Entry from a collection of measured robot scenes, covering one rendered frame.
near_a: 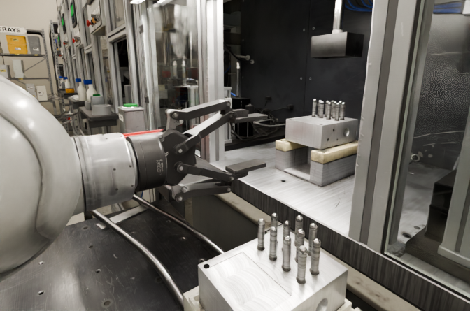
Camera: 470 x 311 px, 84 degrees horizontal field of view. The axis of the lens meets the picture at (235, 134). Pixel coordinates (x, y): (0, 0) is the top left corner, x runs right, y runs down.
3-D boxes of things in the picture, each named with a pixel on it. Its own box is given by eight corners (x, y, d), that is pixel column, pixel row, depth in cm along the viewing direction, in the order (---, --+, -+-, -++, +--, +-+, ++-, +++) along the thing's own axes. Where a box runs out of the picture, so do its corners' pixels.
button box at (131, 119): (120, 142, 83) (117, 105, 80) (145, 139, 88) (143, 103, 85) (126, 148, 77) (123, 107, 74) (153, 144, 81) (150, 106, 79)
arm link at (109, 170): (78, 145, 27) (138, 137, 30) (70, 130, 34) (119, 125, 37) (89, 226, 29) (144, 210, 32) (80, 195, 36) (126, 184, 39)
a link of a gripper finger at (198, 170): (179, 161, 37) (175, 171, 37) (238, 177, 43) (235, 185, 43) (168, 154, 40) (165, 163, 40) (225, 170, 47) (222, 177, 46)
